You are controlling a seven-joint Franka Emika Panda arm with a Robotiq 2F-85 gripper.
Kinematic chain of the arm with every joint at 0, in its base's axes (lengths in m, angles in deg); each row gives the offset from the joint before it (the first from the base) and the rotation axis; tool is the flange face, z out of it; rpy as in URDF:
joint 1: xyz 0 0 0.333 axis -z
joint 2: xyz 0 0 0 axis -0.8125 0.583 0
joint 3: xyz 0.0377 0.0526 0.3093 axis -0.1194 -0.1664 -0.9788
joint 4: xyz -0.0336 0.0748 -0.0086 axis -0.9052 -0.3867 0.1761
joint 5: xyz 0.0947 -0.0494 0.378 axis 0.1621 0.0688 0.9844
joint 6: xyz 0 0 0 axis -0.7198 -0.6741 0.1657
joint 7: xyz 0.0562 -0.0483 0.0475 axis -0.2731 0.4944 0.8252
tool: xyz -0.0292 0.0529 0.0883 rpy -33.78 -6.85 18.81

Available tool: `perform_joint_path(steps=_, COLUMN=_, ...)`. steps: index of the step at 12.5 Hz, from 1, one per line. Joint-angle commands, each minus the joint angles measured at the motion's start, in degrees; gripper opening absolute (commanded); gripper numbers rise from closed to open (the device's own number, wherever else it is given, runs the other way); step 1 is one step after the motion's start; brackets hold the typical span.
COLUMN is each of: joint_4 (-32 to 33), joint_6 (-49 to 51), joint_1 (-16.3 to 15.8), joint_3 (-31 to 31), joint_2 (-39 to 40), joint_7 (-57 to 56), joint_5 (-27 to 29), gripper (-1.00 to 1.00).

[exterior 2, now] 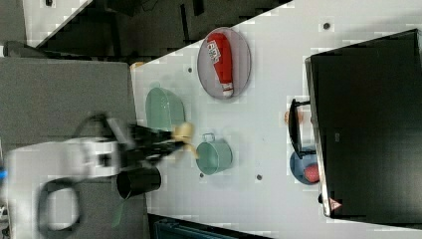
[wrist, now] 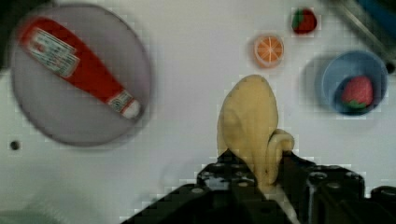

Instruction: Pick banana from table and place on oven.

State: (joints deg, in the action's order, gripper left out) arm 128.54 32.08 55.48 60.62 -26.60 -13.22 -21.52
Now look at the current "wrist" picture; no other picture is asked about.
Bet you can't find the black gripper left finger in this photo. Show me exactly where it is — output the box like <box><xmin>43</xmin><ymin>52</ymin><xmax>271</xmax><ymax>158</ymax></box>
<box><xmin>121</xmin><ymin>150</ymin><xmax>291</xmax><ymax>224</ymax></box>

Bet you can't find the grey round plate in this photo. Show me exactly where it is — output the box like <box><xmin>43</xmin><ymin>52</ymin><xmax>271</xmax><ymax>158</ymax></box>
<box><xmin>10</xmin><ymin>3</ymin><xmax>152</xmax><ymax>147</ymax></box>

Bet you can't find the small red strawberry toy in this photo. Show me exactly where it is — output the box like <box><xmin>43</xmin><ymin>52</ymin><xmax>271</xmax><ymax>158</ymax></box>
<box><xmin>291</xmin><ymin>8</ymin><xmax>318</xmax><ymax>35</ymax></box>

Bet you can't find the red ketchup bottle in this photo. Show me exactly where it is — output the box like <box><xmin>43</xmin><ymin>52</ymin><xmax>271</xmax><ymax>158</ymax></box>
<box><xmin>18</xmin><ymin>17</ymin><xmax>141</xmax><ymax>119</ymax></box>

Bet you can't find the blue plastic cup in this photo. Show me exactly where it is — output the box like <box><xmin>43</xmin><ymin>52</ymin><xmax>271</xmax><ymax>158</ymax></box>
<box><xmin>315</xmin><ymin>50</ymin><xmax>389</xmax><ymax>117</ymax></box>

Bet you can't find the red toy strawberry in cup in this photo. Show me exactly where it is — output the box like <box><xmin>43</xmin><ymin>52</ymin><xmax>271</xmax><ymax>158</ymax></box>
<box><xmin>342</xmin><ymin>76</ymin><xmax>374</xmax><ymax>109</ymax></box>

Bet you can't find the yellow peeled toy banana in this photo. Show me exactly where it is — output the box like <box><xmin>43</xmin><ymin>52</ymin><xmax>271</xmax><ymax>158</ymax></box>
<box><xmin>217</xmin><ymin>75</ymin><xmax>301</xmax><ymax>224</ymax></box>

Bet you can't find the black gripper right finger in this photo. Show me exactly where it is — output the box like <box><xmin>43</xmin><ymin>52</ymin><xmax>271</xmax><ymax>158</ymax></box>
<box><xmin>277</xmin><ymin>152</ymin><xmax>396</xmax><ymax>224</ymax></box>

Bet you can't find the orange slice toy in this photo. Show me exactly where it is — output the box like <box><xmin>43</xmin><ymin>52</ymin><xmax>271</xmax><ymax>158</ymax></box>
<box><xmin>253</xmin><ymin>35</ymin><xmax>284</xmax><ymax>68</ymax></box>

